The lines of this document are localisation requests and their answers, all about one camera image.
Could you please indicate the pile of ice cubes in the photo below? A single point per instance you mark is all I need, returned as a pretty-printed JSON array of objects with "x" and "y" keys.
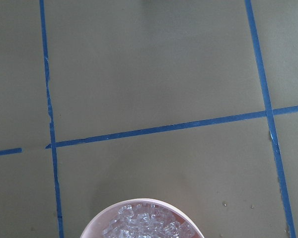
[{"x": 146, "y": 220}]

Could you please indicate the pink bowl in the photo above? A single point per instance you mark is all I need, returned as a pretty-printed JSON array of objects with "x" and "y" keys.
[{"x": 101, "y": 220}]

